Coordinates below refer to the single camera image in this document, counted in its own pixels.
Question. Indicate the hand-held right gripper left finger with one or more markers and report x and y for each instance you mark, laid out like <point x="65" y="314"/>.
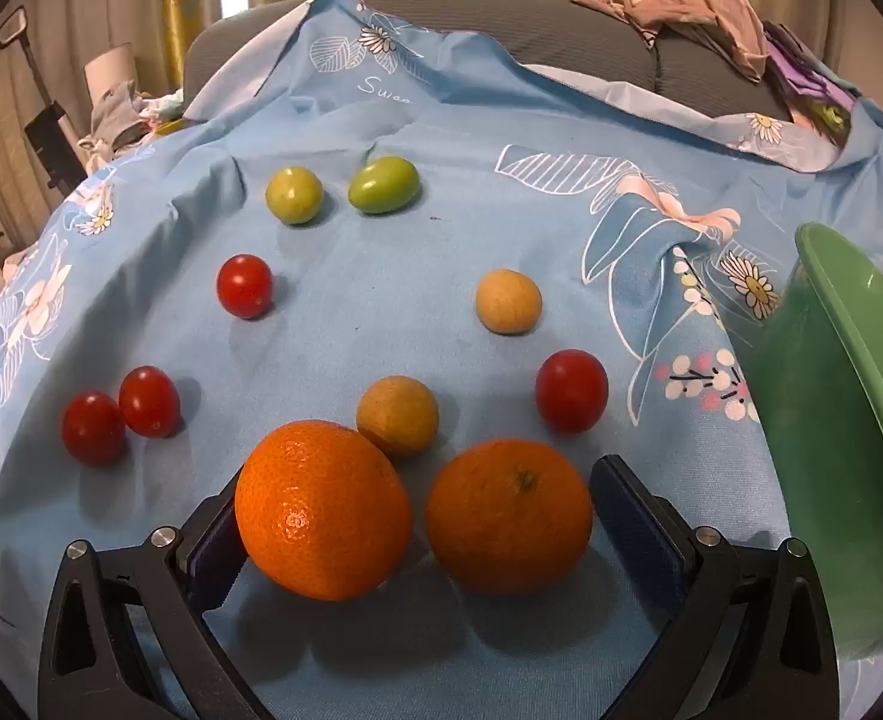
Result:
<point x="212" y="556"/>

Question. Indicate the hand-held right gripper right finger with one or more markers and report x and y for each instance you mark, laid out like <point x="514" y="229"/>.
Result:
<point x="629" y="517"/>

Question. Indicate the orange mandarin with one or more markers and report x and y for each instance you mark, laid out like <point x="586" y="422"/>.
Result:
<point x="509" y="517"/>
<point x="323" y="510"/>

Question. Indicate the red cherry tomato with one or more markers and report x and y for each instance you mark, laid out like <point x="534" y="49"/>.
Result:
<point x="571" y="391"/>
<point x="244" y="286"/>
<point x="94" y="428"/>
<point x="149" y="401"/>

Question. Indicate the green plastic bowl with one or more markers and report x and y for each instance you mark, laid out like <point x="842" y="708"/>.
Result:
<point x="824" y="427"/>

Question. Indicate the round tan fruit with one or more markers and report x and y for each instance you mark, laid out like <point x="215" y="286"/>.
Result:
<point x="398" y="416"/>
<point x="509" y="301"/>

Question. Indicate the round green fruit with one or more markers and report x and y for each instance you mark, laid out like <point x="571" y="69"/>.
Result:
<point x="295" y="195"/>

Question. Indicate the oval green fruit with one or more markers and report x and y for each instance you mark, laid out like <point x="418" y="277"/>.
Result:
<point x="383" y="184"/>

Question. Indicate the blue floral blanket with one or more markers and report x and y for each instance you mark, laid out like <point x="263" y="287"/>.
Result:
<point x="411" y="292"/>

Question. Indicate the small green cloth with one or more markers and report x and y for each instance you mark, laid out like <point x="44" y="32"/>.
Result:
<point x="831" y="118"/>

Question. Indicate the grey crumpled cloth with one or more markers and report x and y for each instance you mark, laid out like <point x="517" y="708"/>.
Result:
<point x="115" y="116"/>

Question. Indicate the black upright vacuum cleaner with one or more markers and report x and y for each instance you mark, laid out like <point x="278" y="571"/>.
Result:
<point x="51" y="135"/>

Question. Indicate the purple cloth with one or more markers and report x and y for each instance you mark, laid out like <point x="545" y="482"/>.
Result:
<point x="809" y="67"/>

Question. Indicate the grey sofa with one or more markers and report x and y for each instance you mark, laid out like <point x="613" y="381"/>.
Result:
<point x="561" y="37"/>

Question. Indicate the white paper roll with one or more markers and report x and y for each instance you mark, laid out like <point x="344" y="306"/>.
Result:
<point x="111" y="64"/>

